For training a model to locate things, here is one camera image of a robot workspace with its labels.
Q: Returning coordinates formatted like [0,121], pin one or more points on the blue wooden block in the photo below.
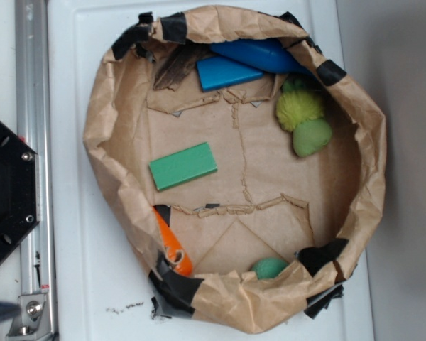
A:
[219,72]

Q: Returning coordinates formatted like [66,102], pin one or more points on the green wooden block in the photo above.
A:
[183,166]

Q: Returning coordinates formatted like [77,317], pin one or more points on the metal corner bracket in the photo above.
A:
[33,322]

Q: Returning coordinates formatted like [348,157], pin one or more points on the light green soft beanbag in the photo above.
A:
[311,136]

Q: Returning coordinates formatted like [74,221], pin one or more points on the brown paper bag bin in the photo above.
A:
[317,213]

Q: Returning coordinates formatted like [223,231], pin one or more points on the aluminium extrusion rail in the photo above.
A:
[33,124]

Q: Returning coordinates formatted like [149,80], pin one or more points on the orange plastic carrot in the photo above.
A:
[175,253]

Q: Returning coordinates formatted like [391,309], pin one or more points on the yellow-green fuzzy pompom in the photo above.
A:
[298,104]

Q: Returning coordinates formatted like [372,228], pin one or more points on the green foam ball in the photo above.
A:
[269,268]

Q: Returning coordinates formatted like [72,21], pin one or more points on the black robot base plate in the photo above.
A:
[18,196]

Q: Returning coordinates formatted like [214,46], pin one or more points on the brown bark piece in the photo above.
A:
[179,65]

